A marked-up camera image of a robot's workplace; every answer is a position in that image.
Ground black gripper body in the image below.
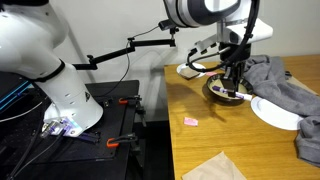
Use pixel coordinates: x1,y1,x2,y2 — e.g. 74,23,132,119
218,42,252,80

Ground purple capped white marker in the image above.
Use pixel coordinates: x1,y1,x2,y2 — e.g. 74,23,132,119
212,85,253,102

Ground dark rimmed beige bowl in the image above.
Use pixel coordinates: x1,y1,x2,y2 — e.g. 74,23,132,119
203,73,254,105

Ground gray hoodie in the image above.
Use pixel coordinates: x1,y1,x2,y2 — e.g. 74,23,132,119
243,54,320,168

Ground folded brown napkin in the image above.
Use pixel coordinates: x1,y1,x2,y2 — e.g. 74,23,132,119
179,67,201,80

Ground large white plate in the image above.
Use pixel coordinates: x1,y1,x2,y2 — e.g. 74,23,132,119
250,96,305,131

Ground small white plate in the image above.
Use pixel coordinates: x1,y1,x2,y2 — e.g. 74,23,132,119
176,62,208,80

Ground pink small block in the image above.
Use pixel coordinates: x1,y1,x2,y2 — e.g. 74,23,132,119
183,116,199,128

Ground tan paper sheet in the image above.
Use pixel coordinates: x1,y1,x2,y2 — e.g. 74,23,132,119
288,75,319,98

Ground large tan paper napkin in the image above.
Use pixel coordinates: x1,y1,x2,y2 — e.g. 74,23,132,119
181,151,248,180

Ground black robot stand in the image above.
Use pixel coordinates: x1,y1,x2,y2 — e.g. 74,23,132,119
0,79,146,180

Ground black box with blue stripes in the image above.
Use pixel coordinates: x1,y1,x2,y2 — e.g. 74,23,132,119
0,69,34,113

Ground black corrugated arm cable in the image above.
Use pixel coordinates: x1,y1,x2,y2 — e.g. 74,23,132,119
185,0,261,74

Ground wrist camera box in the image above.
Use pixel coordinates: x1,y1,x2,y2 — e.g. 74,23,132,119
194,39,221,56

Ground black stereo camera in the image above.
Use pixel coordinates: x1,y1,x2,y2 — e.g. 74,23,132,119
158,18,178,32

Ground orange handled bar clamp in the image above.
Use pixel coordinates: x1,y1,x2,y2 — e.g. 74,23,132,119
106,133,138,149
118,95,148,128

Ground thin black camera cable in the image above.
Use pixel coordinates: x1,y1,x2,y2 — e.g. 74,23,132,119
99,25,160,98

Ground black articulated camera mount arm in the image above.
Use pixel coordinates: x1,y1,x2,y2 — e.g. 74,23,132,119
72,28,181,71

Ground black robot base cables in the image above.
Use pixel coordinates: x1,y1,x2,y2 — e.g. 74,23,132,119
6,128,68,180

